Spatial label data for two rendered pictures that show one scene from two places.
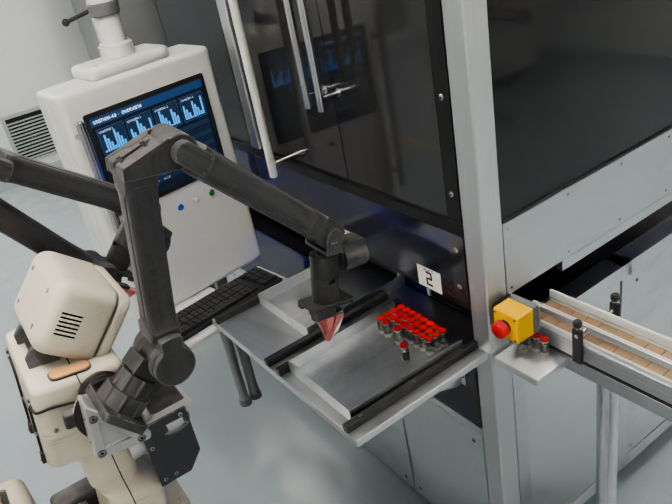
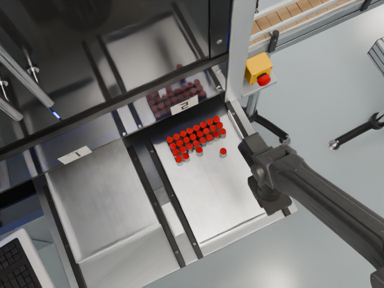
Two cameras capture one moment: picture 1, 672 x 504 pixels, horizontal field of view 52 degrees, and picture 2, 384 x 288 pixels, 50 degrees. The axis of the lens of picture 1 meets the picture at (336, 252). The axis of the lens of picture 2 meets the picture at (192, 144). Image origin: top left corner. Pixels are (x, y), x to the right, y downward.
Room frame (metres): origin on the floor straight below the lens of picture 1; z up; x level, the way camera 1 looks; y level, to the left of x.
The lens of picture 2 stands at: (1.35, 0.23, 2.12)
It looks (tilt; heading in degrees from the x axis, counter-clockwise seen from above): 73 degrees down; 284
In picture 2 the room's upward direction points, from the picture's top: 9 degrees counter-clockwise
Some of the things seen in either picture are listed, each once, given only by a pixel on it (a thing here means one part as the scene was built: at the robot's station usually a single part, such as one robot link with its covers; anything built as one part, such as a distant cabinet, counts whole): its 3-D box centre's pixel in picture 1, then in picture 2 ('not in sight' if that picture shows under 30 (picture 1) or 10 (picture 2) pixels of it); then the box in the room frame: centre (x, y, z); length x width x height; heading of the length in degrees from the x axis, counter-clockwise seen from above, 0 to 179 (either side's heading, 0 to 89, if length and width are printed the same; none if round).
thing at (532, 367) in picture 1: (535, 357); (250, 72); (1.27, -0.41, 0.87); 0.14 x 0.13 x 0.02; 121
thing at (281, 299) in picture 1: (330, 289); (98, 191); (1.71, 0.04, 0.90); 0.34 x 0.26 x 0.04; 121
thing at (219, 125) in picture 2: (415, 328); (196, 138); (1.43, -0.16, 0.90); 0.18 x 0.02 x 0.05; 30
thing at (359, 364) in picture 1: (374, 355); (215, 176); (1.36, -0.04, 0.90); 0.34 x 0.26 x 0.04; 120
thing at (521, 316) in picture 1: (515, 319); (256, 66); (1.26, -0.37, 0.99); 0.08 x 0.07 x 0.07; 121
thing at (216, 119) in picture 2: (421, 324); (193, 131); (1.44, -0.18, 0.90); 0.18 x 0.02 x 0.05; 30
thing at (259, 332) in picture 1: (348, 330); (159, 190); (1.53, 0.01, 0.87); 0.70 x 0.48 x 0.02; 31
